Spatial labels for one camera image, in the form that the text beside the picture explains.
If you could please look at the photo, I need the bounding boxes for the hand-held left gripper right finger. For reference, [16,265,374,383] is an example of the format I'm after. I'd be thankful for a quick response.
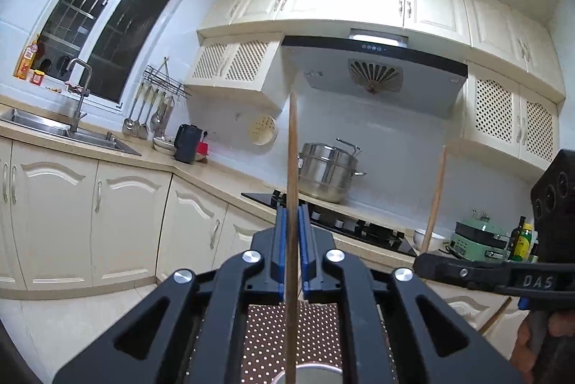
[296,204,526,384]

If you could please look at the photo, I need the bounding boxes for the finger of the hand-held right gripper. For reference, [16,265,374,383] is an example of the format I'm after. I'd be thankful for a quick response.
[412,251,510,292]

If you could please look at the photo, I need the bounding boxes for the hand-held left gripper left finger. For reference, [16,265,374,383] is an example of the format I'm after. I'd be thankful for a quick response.
[53,204,293,384]

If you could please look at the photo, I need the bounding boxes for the wooden chopstick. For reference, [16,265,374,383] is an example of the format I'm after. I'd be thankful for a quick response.
[282,93,299,384]
[422,145,447,254]

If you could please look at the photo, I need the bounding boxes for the person's right hand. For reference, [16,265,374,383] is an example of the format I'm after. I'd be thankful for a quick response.
[510,310,575,384]

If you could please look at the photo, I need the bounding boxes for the white bowl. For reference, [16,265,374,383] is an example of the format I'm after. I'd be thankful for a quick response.
[413,228,446,254]

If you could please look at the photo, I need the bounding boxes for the green electric cooker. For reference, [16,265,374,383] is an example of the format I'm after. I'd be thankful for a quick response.
[449,211,513,261]

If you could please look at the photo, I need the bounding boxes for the dark olive oil bottle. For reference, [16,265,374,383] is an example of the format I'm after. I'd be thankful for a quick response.
[509,216,527,261]

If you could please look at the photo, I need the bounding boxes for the green yellow bottle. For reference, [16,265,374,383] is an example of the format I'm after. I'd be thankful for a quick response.
[514,223,535,261]

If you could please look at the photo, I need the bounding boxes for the black gas stove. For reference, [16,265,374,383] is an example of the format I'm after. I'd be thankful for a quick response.
[241,191,418,258]

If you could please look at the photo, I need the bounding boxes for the wooden stick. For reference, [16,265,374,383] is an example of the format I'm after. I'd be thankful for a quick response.
[480,298,513,333]

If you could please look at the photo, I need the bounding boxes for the stainless steel steamer pot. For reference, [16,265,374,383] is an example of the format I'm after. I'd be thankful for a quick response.
[296,138,367,205]

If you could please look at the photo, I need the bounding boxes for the brown polka dot tablecloth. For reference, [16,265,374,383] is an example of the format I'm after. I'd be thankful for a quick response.
[189,302,398,384]

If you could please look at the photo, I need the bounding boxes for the cream round strainer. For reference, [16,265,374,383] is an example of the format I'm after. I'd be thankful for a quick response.
[248,115,278,146]

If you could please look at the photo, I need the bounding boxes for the large lattice door cabinet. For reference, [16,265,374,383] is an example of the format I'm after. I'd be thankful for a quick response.
[449,61,560,176]

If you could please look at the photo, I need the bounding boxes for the dark blue kettle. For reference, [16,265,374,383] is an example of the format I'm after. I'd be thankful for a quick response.
[174,124,204,165]

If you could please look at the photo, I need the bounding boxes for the cream lower kitchen cabinets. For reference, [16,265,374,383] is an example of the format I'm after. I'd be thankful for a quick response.
[0,133,531,331]

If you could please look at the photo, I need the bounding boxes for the hanging metal spoon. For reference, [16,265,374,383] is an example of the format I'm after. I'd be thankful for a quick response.
[149,90,165,131]

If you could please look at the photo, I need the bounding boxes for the hanging metal utensil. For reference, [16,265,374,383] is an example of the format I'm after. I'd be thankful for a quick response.
[159,96,176,138]

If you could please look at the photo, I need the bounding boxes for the hanging metal spatula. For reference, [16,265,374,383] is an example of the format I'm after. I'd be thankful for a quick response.
[135,88,156,140]

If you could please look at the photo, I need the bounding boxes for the black range hood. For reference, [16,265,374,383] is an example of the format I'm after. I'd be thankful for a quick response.
[281,28,469,120]

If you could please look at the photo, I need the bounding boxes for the small lattice door cabinet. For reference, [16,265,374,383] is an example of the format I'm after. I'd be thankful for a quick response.
[184,33,288,111]

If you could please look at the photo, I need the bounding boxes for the hanging metal ladle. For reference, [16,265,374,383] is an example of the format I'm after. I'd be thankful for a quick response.
[122,84,143,135]

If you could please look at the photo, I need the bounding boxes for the metal faucet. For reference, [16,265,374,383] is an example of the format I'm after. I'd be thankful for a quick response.
[64,58,93,133]

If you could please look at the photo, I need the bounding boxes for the white framed window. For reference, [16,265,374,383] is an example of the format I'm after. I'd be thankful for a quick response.
[38,0,198,104]

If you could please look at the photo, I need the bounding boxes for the stainless steel sink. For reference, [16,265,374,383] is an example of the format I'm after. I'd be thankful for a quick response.
[0,108,142,157]

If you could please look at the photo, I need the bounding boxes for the orange dish soap bottle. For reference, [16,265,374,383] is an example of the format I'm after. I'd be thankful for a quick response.
[14,34,41,79]

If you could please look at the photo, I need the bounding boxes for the wire utensil rack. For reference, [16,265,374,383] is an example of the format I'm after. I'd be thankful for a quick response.
[143,57,193,98]

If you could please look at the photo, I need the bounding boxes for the cream upper wall cabinets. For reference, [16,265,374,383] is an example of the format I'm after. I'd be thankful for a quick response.
[198,0,567,102]

